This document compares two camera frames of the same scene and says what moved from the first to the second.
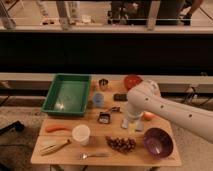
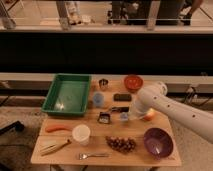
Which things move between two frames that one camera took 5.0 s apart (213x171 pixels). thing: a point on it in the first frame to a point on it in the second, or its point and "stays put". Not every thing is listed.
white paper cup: x=81 y=133 stays put
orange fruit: x=148 y=116 stays put
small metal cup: x=103 y=82 stays put
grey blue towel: x=132 y=127 to x=124 y=116
